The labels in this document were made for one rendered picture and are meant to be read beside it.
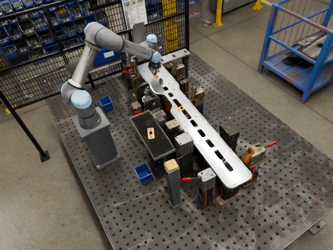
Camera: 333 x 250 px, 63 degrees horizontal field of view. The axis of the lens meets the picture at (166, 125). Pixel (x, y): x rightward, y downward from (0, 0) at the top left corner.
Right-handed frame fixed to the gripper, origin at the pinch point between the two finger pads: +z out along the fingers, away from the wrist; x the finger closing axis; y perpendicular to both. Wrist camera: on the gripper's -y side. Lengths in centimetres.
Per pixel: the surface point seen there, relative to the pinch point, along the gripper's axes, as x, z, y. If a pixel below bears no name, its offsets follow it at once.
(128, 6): 4, -32, -56
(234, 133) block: 17, -4, 87
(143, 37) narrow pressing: 4.6, -16.3, -27.4
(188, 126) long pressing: -5, 0, 64
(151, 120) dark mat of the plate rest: -29, -16, 60
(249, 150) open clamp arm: 13, -11, 105
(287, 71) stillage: 186, 86, -12
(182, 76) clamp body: 21.6, 7.6, 8.3
